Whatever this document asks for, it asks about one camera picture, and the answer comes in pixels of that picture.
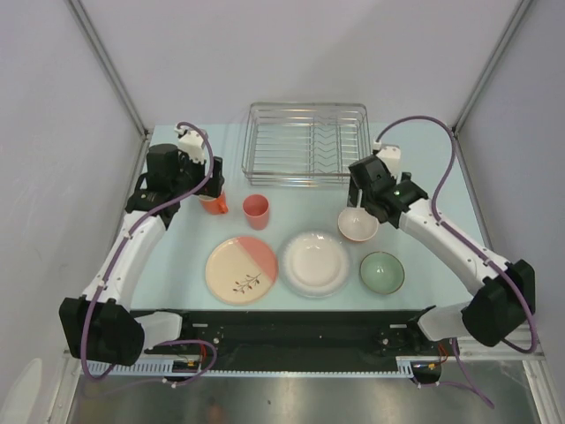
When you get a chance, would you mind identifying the right aluminium frame post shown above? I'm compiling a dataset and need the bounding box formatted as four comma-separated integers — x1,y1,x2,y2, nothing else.
452,0,536,136

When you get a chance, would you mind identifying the left aluminium frame post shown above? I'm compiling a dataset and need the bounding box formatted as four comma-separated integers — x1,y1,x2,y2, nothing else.
64,0,149,140

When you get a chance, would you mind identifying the pink cream branch plate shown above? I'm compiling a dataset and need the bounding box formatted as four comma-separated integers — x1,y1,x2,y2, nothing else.
205,236,279,306

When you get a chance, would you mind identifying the aluminium front rail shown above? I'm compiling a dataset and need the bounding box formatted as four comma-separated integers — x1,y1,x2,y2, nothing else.
61,326,544,361

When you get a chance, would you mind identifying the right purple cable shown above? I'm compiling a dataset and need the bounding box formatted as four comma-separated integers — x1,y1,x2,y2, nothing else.
374,115,541,408

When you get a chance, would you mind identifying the white deep plate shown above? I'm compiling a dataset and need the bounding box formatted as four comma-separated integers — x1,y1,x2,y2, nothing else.
279,231,351,299

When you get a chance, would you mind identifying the green ceramic bowl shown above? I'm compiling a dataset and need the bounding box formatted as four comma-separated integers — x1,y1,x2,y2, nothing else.
359,252,405,295

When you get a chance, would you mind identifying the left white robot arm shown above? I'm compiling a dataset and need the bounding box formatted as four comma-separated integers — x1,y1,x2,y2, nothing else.
59,140,223,367

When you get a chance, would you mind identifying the pink plastic cup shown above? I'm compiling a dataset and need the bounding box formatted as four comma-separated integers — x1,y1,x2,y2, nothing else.
242,194,269,231

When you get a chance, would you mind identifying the orange mug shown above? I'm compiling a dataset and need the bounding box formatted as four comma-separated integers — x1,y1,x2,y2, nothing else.
199,190,229,216

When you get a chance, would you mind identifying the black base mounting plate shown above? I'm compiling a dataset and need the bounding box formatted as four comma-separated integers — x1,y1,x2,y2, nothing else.
153,310,452,373

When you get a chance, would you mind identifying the aluminium frame post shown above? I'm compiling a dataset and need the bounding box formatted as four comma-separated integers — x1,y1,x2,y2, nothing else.
64,0,149,140
452,0,536,136

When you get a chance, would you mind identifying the metal wire dish rack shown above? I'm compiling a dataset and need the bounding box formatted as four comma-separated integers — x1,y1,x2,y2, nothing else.
241,102,371,187

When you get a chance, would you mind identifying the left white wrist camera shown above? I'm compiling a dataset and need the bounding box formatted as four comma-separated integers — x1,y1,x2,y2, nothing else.
175,122,205,164

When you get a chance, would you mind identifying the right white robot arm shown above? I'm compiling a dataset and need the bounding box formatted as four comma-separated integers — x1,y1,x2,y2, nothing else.
349,155,536,354

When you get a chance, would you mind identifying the white slotted cable duct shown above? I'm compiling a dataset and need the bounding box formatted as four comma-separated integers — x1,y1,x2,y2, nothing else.
110,358,413,379

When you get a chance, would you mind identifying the orange white bowl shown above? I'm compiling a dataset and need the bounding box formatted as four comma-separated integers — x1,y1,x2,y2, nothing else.
337,207,380,242

